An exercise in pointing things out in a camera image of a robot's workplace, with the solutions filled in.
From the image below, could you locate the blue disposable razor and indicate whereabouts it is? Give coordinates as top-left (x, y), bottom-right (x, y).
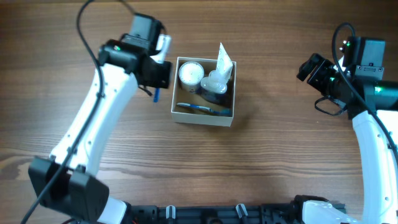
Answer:
top-left (153, 88), bottom-right (160, 103)

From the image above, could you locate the white cotton swab tub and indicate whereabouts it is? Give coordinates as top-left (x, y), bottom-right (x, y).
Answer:
top-left (178, 61), bottom-right (205, 93)

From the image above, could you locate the white cardboard box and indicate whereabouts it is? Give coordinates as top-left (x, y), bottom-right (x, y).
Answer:
top-left (170, 57), bottom-right (236, 127)

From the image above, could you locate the blue pump bottle clear cap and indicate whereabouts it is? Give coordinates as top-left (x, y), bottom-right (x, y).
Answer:
top-left (200, 70), bottom-right (228, 105)

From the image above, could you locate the white floral shampoo tube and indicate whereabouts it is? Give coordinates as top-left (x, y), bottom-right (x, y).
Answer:
top-left (216, 43), bottom-right (233, 80)

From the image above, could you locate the blue white toothbrush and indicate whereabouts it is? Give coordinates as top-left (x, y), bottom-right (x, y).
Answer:
top-left (176, 103), bottom-right (231, 116)

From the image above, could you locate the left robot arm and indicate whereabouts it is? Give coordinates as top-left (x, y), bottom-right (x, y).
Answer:
top-left (28, 13), bottom-right (172, 223)

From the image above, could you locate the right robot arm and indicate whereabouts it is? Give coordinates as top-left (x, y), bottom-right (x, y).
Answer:
top-left (297, 36), bottom-right (397, 223)

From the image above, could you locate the left black cable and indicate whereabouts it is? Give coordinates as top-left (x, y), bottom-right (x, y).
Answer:
top-left (20, 0), bottom-right (137, 224)

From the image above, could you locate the black cable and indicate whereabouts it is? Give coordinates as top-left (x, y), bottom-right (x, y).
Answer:
top-left (20, 0), bottom-right (137, 224)
top-left (313, 22), bottom-right (398, 162)

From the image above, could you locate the right black cable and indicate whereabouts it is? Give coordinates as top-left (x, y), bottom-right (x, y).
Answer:
top-left (313, 22), bottom-right (398, 162)

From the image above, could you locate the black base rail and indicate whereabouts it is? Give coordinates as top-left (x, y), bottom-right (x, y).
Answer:
top-left (123, 203), bottom-right (303, 224)

